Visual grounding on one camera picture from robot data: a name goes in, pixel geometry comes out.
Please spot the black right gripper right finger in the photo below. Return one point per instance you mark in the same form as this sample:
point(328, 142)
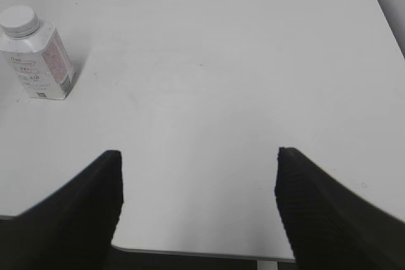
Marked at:
point(327, 225)

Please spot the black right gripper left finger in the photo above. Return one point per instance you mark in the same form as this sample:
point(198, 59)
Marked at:
point(73, 227)

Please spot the white yili changqing bottle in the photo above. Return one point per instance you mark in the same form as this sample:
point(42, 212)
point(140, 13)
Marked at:
point(40, 62)

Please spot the white round bottle cap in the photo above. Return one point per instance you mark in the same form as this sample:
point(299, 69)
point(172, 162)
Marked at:
point(19, 21)

